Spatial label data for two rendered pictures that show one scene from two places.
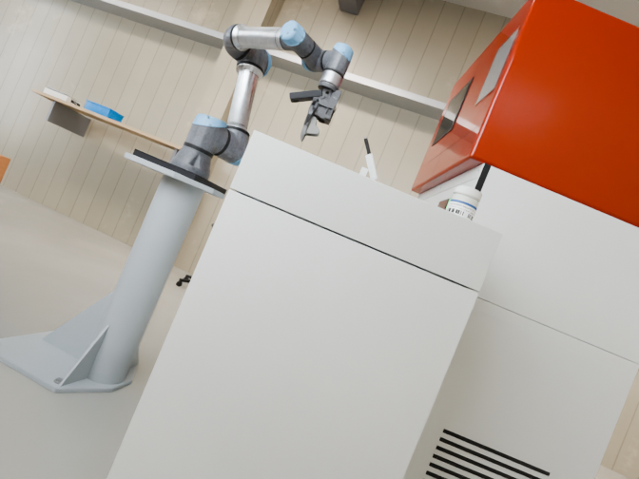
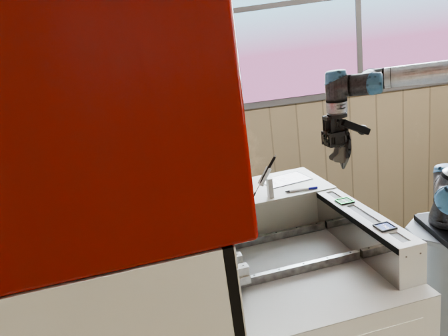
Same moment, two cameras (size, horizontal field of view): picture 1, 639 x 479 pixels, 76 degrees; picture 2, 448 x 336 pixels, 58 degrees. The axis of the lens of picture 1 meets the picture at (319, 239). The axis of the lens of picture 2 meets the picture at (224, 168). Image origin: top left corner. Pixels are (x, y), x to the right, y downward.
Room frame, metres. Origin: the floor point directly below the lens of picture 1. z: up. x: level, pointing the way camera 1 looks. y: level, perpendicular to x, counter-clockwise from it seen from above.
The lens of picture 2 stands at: (2.79, -0.51, 1.58)
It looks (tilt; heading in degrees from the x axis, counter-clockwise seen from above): 16 degrees down; 169
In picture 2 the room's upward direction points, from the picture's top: 8 degrees counter-clockwise
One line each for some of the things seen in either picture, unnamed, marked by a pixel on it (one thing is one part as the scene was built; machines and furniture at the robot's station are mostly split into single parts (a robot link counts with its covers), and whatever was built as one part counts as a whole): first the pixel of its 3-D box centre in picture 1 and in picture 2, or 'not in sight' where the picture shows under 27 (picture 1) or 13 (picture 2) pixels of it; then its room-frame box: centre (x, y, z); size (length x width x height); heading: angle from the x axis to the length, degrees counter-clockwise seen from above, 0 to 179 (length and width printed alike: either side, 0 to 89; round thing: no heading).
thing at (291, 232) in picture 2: not in sight; (266, 237); (1.36, -0.11, 0.84); 0.50 x 0.02 x 0.03; 90
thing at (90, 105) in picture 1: (104, 112); not in sight; (4.20, 2.53, 1.19); 0.31 x 0.22 x 0.10; 78
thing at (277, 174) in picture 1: (358, 216); (256, 203); (1.12, -0.07, 0.89); 0.62 x 0.35 x 0.14; 90
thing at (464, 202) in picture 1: (462, 207); not in sight; (1.07, -0.31, 1.01); 0.07 x 0.07 x 0.10
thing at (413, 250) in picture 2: not in sight; (363, 231); (1.57, 0.19, 0.89); 0.55 x 0.09 x 0.14; 0
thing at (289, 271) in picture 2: not in sight; (291, 270); (1.63, -0.11, 0.84); 0.50 x 0.02 x 0.03; 90
